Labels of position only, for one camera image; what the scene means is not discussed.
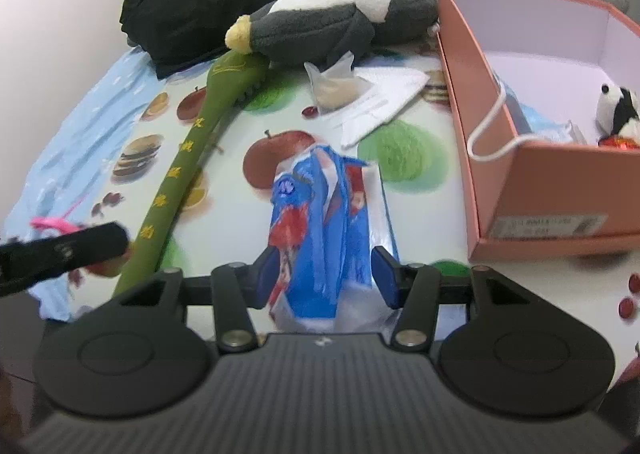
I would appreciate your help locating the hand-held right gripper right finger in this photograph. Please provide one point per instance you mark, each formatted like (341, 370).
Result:
(385, 279)

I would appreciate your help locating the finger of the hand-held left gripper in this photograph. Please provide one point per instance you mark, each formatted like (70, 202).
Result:
(75, 249)

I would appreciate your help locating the light blue bedsheet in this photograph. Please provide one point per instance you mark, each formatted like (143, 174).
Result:
(80, 119)

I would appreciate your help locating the panda plush toy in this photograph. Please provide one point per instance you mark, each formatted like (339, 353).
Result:
(620, 109)

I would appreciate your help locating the blue face mask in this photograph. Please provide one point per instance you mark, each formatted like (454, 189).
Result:
(542, 122)

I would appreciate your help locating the small red item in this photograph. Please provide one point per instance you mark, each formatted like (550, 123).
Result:
(620, 143)

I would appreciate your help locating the pink cardboard box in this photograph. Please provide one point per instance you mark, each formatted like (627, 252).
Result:
(540, 194)

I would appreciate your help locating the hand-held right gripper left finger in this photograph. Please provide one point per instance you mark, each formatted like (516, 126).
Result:
(267, 279)

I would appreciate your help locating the pink plastic toy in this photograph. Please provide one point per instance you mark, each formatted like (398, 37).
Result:
(52, 223)

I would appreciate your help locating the white paper sheet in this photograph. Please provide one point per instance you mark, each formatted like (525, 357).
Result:
(385, 104)

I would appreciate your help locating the green snake plush toy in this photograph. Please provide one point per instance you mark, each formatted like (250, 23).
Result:
(175, 174)

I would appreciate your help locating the fruit printed mat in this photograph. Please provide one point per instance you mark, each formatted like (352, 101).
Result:
(225, 144)

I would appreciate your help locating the clear bag with beige contents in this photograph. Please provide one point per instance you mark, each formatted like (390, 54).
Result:
(336, 90)

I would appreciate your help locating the blue plastic snack packet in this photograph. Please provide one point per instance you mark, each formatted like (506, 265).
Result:
(320, 229)

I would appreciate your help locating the grey penguin plush toy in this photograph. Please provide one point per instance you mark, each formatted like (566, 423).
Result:
(320, 27)

